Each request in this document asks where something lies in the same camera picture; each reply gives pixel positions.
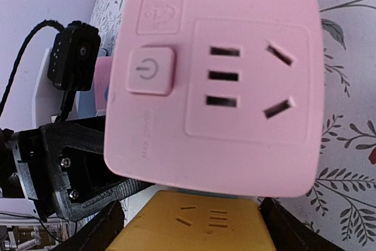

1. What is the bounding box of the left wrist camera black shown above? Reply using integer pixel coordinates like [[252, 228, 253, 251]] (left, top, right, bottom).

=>
[[48, 21, 101, 91]]

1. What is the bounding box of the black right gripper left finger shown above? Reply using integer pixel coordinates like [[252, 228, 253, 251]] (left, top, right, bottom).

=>
[[54, 202, 125, 251]]

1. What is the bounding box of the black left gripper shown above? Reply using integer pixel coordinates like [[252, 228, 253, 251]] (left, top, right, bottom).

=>
[[1, 116, 151, 222]]

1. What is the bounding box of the white power strip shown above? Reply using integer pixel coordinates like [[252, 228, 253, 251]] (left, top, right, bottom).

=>
[[158, 185, 257, 201]]

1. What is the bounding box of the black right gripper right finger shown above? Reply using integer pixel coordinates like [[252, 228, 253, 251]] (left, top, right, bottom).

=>
[[260, 198, 343, 251]]

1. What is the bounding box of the pink triangular socket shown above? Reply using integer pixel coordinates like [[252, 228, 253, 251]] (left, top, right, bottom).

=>
[[93, 56, 113, 116]]

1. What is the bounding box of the floral patterned table mat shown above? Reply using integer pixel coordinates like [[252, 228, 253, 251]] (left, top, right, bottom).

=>
[[90, 0, 376, 251]]

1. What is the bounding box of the yellow cube socket plug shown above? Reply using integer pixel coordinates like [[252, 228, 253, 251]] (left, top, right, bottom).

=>
[[107, 190, 276, 251]]

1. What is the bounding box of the pink cube socket plug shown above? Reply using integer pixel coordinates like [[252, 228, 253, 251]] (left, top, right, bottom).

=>
[[104, 0, 324, 197]]

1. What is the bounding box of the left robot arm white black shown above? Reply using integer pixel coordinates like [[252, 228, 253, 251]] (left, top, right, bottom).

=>
[[1, 49, 149, 225]]

